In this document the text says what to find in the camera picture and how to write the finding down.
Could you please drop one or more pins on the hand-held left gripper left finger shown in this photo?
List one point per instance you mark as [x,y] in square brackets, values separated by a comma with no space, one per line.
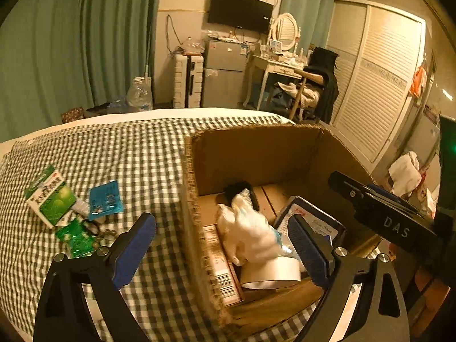
[135,249]

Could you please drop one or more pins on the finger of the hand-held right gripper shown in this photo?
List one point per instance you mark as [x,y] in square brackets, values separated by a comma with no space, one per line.
[388,196]
[345,187]

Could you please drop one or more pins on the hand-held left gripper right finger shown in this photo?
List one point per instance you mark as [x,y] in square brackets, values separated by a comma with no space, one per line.
[310,253]

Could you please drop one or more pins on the dark blue framed card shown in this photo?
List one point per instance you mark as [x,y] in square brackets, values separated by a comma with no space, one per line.
[320,221]

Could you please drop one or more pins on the white tape roll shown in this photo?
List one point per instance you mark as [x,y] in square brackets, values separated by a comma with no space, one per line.
[274,270]

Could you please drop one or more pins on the beige plush toy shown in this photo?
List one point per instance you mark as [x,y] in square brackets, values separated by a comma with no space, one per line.
[256,242]

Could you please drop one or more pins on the blue packet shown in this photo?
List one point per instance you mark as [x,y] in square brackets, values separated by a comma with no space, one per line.
[105,199]

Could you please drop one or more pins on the green packet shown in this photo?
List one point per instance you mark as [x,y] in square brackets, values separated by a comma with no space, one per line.
[74,238]

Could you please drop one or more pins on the white bear toy blue bow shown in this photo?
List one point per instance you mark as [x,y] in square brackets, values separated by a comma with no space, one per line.
[240,203]

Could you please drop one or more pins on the red and white medicine box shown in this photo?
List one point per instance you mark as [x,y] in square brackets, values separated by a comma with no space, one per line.
[221,267]

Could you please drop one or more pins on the cardboard box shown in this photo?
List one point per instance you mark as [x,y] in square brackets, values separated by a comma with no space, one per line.
[256,156]

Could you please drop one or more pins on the black glossy case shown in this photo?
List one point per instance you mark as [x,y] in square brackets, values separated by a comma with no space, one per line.
[237,188]

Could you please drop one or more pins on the green and white box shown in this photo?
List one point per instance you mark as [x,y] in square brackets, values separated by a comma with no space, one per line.
[50,199]

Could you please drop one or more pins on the white towel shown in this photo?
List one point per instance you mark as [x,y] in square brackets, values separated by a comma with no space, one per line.
[404,171]

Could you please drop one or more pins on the green white checkered blanket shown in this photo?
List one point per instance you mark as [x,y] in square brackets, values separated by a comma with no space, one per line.
[142,156]

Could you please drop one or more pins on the white cloth pile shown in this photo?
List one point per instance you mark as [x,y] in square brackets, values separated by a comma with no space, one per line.
[302,94]

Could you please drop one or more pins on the white louvred wardrobe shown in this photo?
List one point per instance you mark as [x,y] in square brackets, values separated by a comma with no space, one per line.
[374,78]

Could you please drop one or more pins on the wooden chair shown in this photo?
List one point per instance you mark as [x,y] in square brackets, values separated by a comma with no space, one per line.
[311,76]

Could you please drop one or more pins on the orange hanging bag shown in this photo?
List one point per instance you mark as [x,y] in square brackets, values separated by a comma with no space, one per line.
[417,80]

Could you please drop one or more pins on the black jacket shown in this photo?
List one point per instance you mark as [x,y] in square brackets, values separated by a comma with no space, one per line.
[324,67]

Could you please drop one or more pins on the white dressing table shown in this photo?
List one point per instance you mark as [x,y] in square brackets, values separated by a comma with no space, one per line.
[274,66]

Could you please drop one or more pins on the patterned brown pouch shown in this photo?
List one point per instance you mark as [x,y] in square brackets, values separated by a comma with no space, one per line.
[71,114]

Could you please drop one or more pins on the large clear water bottle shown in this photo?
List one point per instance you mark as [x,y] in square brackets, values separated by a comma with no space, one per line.
[139,94]

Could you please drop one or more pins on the grey small fridge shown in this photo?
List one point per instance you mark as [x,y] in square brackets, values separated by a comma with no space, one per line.
[222,74]

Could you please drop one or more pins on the white oval mirror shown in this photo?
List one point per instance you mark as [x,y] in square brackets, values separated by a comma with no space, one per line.
[285,28]

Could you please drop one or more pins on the white suitcase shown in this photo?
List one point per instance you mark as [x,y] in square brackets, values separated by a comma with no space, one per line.
[181,78]

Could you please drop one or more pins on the narrow green curtain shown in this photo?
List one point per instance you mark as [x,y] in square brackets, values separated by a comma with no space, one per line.
[310,7]

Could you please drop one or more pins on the wide green curtain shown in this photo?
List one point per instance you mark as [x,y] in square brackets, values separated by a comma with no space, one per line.
[71,42]

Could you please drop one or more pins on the black wall television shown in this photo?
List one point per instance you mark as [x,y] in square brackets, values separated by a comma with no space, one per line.
[240,10]

